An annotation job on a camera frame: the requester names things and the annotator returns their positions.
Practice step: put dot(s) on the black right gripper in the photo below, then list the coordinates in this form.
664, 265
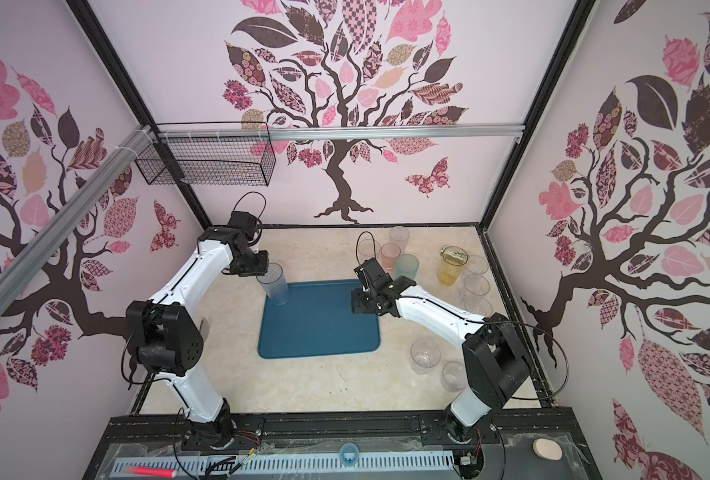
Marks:
357, 305

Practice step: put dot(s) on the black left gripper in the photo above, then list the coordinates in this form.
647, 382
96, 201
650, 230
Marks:
259, 269

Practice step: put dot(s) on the green translucent cup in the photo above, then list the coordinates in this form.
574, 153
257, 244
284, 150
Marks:
406, 265

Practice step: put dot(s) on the tall blue translucent cup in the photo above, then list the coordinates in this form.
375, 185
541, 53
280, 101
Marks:
274, 284

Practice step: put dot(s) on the dark teal plastic tray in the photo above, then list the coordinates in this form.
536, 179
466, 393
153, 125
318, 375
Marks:
317, 320

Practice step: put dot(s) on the yellow translucent glass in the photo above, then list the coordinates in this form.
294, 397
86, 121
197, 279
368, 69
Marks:
453, 260

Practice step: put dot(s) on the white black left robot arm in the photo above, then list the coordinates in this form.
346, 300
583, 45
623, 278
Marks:
168, 344

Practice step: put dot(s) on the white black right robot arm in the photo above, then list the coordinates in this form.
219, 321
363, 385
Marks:
495, 357

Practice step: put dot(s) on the pink translucent cup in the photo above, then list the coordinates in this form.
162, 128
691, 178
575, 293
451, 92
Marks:
389, 254

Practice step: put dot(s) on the clear cup back left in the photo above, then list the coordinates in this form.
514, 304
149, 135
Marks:
367, 248

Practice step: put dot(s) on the clear cup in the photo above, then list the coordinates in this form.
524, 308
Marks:
480, 305
400, 236
476, 265
473, 286
367, 248

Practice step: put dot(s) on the clear cup back centre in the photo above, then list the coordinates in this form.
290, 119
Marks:
400, 236

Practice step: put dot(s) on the clear glass front left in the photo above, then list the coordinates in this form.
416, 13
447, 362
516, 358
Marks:
425, 355

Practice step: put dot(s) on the clear glass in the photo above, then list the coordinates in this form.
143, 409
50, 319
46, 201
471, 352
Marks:
453, 377
425, 355

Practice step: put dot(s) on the clear cup right middle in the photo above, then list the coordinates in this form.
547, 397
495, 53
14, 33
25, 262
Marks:
473, 286

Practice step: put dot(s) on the clear cup right lower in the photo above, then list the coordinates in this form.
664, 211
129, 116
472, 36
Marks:
480, 305

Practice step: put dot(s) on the clear cup right top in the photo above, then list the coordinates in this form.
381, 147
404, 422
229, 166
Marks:
476, 265

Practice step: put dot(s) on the wooden tongs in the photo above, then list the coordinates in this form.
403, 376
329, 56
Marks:
204, 329

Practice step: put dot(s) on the clear glass front right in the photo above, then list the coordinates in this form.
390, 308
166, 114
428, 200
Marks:
453, 377

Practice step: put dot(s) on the blue tape roll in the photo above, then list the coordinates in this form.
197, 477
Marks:
349, 454

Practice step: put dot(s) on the beige round disc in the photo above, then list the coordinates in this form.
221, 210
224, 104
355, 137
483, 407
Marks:
547, 449

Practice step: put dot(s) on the pink marker pen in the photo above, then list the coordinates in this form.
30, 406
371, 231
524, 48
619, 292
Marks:
153, 472

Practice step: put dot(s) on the black wire basket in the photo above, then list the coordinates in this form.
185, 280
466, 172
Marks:
230, 153

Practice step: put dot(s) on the aluminium rail back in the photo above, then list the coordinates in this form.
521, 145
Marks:
343, 132

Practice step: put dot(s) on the aluminium rail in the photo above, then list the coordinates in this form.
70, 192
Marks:
35, 255
343, 132

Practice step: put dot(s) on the aluminium rail left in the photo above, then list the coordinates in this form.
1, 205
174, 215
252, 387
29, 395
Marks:
35, 255

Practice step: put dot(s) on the grey slotted cable duct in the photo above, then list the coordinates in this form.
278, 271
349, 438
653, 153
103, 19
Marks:
286, 466

